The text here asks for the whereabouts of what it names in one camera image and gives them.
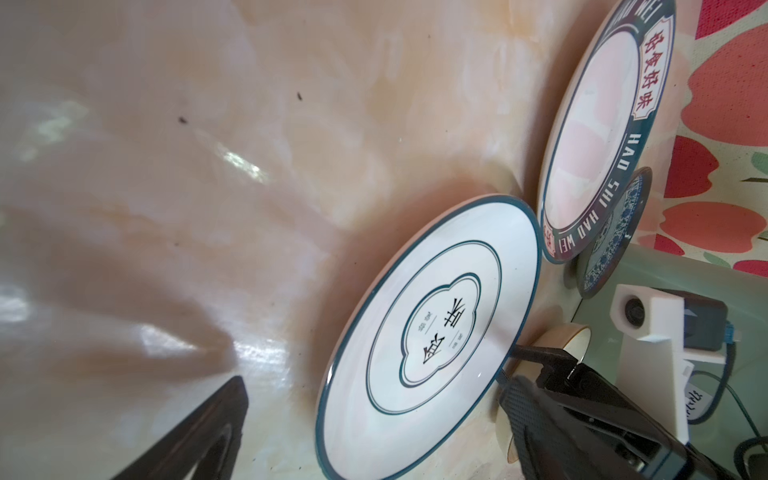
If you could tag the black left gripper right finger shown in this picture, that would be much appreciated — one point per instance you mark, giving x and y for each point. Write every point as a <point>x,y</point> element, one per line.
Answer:
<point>558,436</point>

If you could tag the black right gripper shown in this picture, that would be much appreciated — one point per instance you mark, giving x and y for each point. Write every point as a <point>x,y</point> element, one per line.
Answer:
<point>641,442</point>

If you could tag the small blue patterned plate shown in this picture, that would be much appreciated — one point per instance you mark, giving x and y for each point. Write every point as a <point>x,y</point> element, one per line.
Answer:
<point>598,261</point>

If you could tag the white plate with green rings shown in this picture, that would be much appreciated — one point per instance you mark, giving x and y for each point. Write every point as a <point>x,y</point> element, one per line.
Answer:
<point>427,339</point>

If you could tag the black rimmed white plate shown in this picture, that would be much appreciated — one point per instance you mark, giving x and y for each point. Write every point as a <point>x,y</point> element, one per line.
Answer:
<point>603,124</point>

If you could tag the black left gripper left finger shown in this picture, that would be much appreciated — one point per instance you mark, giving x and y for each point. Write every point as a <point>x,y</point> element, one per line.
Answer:
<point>204,445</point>

